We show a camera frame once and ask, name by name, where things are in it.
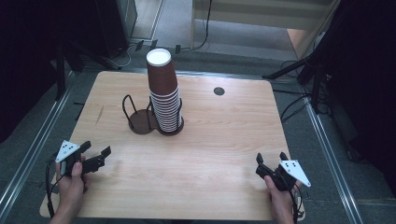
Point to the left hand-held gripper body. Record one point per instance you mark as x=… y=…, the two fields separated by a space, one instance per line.
x=67 y=151

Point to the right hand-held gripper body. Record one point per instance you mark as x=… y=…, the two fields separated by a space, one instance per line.
x=294 y=171

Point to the stack of brown paper cups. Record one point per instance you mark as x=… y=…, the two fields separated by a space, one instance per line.
x=163 y=93

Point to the person's right hand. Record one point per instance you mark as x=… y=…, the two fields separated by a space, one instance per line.
x=281 y=200

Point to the person's left hand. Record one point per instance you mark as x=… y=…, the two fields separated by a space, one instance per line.
x=71 y=186

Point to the round table grommet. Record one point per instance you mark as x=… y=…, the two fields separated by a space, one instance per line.
x=219 y=91

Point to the black metal stand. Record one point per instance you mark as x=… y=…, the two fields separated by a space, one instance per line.
x=306 y=67

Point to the dark cabinet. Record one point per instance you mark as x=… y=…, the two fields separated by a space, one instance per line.
x=116 y=21

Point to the white shelf unit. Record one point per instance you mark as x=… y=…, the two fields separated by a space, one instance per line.
x=255 y=15

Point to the metal floor rail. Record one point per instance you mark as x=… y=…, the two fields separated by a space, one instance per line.
x=34 y=146
x=331 y=158

